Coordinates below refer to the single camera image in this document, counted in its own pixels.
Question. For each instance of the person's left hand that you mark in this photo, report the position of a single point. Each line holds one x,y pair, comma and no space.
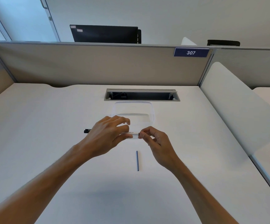
102,137

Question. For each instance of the person's right hand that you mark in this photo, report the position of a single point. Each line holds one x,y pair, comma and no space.
163,149

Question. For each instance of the white pen with black cap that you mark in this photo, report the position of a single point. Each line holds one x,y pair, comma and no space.
87,131

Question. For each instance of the blue pen refill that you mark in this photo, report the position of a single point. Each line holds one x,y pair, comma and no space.
137,160

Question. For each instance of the person's right forearm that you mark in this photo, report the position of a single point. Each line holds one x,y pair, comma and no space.
202,198

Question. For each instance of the person's left forearm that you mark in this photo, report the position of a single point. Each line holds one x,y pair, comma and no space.
37,191

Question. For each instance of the clear plastic container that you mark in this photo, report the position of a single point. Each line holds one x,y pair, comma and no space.
135,109

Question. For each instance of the white rounded side divider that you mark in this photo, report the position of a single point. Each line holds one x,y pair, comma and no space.
237,107

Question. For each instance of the blue number sign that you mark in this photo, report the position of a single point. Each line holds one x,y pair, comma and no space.
191,52

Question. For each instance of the black monitor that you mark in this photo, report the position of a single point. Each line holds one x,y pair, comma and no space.
102,33

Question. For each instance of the white divider tip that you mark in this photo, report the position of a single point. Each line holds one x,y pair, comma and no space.
187,42

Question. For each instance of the beige neighbouring partition panel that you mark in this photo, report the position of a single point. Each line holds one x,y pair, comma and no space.
253,67

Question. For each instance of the black chair back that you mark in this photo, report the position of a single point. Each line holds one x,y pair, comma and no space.
223,43

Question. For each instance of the glass door with metal frame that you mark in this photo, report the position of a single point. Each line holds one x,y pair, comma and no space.
20,18

